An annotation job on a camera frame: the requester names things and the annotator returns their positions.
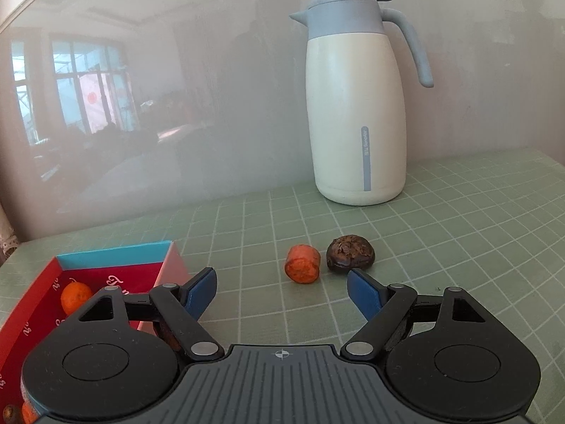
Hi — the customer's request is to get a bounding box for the beige patterned curtain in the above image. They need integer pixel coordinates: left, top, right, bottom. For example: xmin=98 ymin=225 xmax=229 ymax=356
xmin=0 ymin=206 xmax=20 ymax=263

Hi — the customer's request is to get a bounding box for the large orange carrot piece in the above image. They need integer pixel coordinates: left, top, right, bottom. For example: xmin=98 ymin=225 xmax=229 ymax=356
xmin=21 ymin=401 xmax=39 ymax=424

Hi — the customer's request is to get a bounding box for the small carrot piece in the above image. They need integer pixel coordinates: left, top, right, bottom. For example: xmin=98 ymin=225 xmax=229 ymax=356
xmin=284 ymin=244 xmax=321 ymax=284

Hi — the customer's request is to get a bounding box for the red colourful cardboard box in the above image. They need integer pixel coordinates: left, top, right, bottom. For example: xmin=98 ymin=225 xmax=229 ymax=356
xmin=1 ymin=240 xmax=190 ymax=411

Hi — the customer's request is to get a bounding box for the cream thermos jug grey lid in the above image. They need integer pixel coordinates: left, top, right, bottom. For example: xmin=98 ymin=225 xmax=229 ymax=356
xmin=290 ymin=0 xmax=434 ymax=206

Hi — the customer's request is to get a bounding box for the brownish carrot piece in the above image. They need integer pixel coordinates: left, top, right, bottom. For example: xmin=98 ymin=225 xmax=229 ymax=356
xmin=2 ymin=405 xmax=22 ymax=424

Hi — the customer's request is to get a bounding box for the dark round water chestnut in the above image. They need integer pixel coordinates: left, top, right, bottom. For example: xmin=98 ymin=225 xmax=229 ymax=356
xmin=326 ymin=235 xmax=375 ymax=273

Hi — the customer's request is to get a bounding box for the orange tangerine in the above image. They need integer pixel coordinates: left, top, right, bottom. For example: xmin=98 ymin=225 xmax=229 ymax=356
xmin=60 ymin=281 xmax=93 ymax=316

